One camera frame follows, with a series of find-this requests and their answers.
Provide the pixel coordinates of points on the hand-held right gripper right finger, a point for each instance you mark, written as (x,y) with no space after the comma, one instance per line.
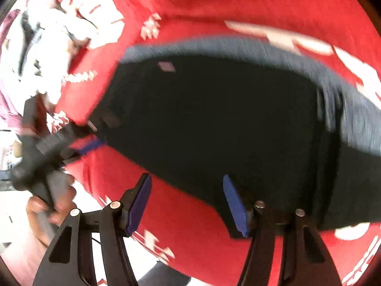
(236,208)

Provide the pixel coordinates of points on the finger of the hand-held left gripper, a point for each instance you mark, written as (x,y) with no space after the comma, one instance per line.
(89,145)
(95,125)

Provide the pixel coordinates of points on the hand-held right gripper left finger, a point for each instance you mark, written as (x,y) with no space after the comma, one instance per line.
(137,211)

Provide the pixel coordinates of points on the black pants with floral lining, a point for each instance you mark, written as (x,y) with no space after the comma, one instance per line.
(223,119)

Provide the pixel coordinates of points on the person's left hand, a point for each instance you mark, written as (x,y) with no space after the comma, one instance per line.
(65,210)

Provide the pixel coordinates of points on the pink cloth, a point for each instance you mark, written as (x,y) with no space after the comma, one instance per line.
(9,101)

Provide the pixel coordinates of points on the person's legs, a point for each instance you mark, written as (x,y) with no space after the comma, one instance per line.
(166,278)

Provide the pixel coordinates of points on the white patterned cloth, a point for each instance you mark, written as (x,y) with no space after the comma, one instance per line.
(44,50)

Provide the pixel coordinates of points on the red printed blanket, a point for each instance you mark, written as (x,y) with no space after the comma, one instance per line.
(208,6)

